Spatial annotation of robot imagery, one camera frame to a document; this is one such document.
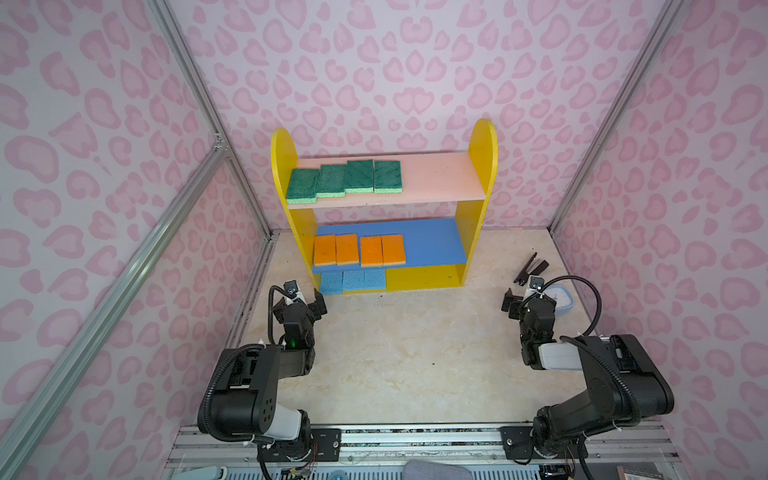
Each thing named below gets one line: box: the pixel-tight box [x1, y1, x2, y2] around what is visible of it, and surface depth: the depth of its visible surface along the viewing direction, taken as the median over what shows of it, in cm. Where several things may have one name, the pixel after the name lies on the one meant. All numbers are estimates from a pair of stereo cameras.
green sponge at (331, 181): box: [316, 164, 348, 198], surface depth 75 cm
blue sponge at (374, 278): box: [364, 268, 386, 290], surface depth 105 cm
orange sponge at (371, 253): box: [359, 236, 383, 267], surface depth 95 cm
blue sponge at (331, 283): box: [320, 271, 344, 295], surface depth 105 cm
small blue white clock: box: [544, 285, 575, 314], surface depth 99 cm
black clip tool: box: [513, 252, 549, 286], surface depth 108 cm
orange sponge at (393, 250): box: [381, 234, 406, 266], surface depth 97 cm
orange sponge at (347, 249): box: [335, 233, 359, 266], surface depth 97 cm
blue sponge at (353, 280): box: [342, 270, 365, 291], surface depth 105 cm
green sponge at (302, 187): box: [286, 168, 319, 204], surface depth 74 cm
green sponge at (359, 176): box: [345, 159, 374, 193], surface depth 76 cm
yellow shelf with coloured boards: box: [270, 119, 499, 294], surface depth 83 cm
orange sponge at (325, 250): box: [314, 234, 337, 267], surface depth 95 cm
